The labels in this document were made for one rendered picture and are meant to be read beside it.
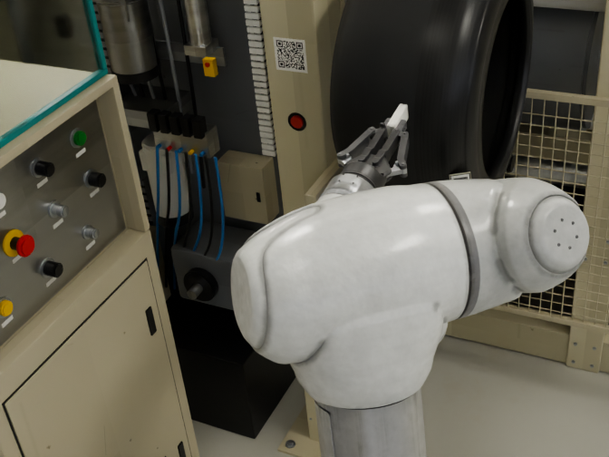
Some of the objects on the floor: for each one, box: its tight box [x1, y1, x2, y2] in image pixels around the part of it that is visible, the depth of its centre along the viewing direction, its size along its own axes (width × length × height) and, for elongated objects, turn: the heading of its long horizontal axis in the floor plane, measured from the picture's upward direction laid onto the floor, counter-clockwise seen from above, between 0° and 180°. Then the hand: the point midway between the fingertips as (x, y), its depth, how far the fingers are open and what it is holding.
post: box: [259, 0, 341, 442], centre depth 193 cm, size 13×13×250 cm
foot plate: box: [277, 404, 321, 457], centre depth 263 cm, size 27×27×2 cm
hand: (397, 121), depth 160 cm, fingers closed
